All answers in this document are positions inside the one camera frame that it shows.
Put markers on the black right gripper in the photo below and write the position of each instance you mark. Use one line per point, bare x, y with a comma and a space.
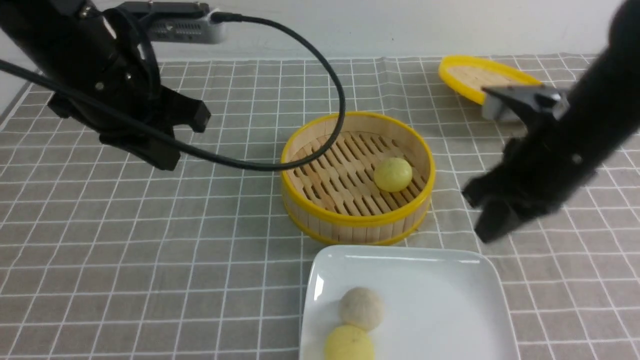
537, 174

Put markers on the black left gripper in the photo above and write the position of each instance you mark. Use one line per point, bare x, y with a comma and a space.
126, 90

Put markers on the small yellow steamed bun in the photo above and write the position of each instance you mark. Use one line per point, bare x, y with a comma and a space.
393, 174

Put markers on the beige steamed bun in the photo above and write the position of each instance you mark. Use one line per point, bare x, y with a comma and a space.
363, 308

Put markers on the large yellow steamed bun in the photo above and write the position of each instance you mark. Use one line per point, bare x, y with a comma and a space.
348, 342

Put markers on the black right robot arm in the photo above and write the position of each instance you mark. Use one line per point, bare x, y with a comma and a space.
603, 106

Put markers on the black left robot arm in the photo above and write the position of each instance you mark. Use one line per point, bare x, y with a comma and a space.
108, 55

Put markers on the white square plate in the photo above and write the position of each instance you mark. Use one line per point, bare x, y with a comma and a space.
437, 304

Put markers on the yellow rimmed steamer lid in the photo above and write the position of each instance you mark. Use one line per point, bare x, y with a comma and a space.
468, 75

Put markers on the bamboo steamer basket yellow rim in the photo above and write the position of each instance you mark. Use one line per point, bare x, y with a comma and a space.
335, 200

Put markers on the grey checked tablecloth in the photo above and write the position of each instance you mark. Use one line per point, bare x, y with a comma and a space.
105, 257

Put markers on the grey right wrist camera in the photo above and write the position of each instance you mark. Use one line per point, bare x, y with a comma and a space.
501, 101

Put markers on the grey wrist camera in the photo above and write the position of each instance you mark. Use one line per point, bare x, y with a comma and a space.
501, 101
187, 22

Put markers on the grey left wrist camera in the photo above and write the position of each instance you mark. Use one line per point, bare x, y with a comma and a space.
187, 22

